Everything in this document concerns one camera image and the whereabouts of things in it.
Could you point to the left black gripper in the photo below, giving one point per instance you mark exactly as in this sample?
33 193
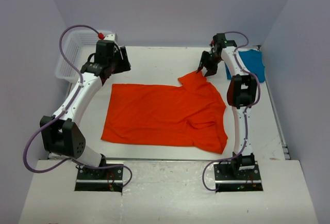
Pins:
124 64

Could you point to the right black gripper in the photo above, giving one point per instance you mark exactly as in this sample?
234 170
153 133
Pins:
213 69

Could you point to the orange t shirt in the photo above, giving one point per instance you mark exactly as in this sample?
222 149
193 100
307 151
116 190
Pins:
189 115

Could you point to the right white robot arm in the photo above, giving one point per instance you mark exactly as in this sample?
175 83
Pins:
243 93

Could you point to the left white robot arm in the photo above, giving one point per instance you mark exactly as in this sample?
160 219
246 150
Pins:
60 131

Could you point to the blue folded t shirt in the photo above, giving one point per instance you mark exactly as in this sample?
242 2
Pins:
249 60

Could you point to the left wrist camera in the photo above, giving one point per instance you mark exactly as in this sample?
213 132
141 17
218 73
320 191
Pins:
108 35

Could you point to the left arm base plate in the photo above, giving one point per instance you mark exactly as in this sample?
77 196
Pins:
105 180

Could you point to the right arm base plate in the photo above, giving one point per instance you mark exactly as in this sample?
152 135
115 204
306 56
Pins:
227 180

